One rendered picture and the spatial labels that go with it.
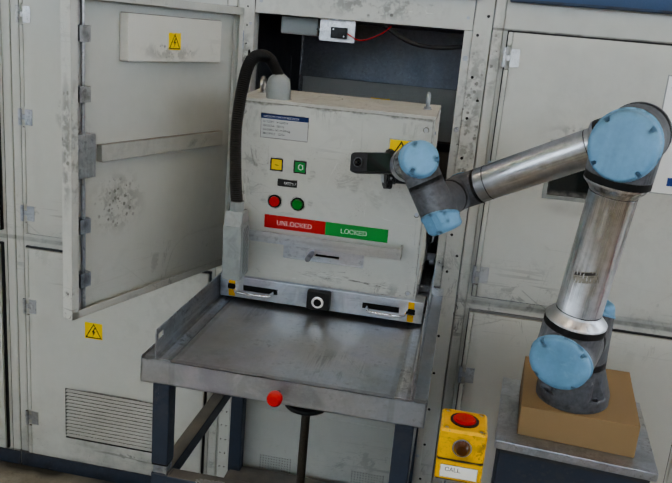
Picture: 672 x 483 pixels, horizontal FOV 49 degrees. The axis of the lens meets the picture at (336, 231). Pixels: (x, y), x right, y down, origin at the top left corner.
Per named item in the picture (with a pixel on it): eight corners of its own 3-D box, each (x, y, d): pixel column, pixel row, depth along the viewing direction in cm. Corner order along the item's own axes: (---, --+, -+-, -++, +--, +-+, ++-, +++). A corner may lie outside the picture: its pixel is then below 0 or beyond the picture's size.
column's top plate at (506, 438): (638, 410, 177) (639, 402, 177) (657, 483, 147) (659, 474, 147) (502, 383, 185) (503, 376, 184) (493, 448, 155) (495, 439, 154)
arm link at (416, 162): (413, 187, 145) (395, 147, 144) (402, 190, 156) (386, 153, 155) (449, 171, 145) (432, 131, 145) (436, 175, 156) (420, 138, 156)
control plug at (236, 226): (239, 282, 185) (242, 215, 180) (221, 279, 186) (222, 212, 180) (249, 271, 192) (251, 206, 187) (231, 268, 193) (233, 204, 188)
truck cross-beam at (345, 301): (421, 324, 190) (424, 303, 188) (219, 294, 198) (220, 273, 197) (423, 316, 195) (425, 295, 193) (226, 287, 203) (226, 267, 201)
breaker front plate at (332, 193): (412, 306, 189) (434, 120, 174) (230, 280, 197) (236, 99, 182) (413, 304, 190) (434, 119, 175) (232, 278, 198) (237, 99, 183)
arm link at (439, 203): (475, 216, 155) (455, 167, 154) (455, 229, 146) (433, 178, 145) (443, 228, 159) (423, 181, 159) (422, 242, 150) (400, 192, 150)
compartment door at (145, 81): (52, 314, 175) (47, -16, 156) (216, 256, 229) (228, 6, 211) (73, 321, 172) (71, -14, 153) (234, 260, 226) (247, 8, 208)
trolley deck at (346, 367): (423, 428, 153) (427, 402, 151) (140, 380, 162) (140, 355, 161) (440, 314, 217) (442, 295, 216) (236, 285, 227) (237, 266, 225)
